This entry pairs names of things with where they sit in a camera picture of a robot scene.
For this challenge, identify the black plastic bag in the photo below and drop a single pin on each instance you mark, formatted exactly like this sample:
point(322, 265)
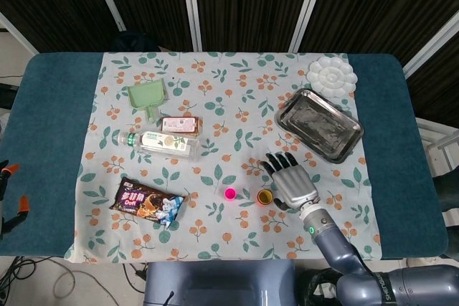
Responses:
point(319, 288)

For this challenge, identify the floral fruit print tablecloth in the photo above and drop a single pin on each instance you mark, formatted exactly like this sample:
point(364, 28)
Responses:
point(215, 105)

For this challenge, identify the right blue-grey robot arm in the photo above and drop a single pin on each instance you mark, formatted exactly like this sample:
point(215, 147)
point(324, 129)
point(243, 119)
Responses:
point(337, 245)

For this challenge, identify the green plastic dustpan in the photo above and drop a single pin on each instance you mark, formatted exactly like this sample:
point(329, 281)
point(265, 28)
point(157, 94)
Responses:
point(145, 96)

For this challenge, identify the clear plastic water bottle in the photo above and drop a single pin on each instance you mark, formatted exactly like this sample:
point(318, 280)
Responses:
point(161, 143)

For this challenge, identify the white flower paint palette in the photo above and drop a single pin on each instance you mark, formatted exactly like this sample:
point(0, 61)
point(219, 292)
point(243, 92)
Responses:
point(331, 76)

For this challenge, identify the dark blue bag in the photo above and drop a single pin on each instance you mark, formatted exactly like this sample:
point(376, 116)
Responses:
point(132, 41)

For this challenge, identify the chocolate cone snack bag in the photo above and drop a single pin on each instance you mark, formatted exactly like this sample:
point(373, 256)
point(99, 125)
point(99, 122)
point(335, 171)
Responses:
point(143, 202)

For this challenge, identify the pink plastic cup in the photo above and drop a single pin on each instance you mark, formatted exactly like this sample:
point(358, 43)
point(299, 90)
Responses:
point(230, 193)

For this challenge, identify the black clamp orange tips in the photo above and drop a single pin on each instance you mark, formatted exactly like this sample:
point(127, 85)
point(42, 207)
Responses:
point(24, 204)

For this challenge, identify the blue-grey robot torso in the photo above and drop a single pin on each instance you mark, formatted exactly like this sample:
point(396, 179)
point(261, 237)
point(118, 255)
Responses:
point(215, 284)

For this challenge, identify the teal table cover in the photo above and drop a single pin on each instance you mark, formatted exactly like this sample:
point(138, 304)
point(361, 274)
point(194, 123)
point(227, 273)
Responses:
point(54, 141)

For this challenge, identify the white metal rack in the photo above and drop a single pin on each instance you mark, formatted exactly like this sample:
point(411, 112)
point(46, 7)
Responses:
point(439, 137)

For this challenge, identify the orange plastic cup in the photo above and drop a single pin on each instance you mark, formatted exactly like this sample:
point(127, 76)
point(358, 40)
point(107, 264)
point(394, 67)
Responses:
point(258, 202)

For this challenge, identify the yellow plastic cup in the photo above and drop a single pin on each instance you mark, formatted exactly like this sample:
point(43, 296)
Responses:
point(265, 197)

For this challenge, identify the stainless steel tray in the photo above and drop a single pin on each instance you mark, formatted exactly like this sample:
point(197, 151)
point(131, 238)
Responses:
point(315, 123)

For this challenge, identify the brown snack box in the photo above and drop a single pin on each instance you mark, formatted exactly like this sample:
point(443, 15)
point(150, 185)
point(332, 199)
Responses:
point(177, 125)

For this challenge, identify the dark teal garment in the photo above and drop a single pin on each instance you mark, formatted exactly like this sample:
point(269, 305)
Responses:
point(448, 198)

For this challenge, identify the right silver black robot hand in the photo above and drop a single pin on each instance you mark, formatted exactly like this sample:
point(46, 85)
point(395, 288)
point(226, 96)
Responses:
point(292, 184)

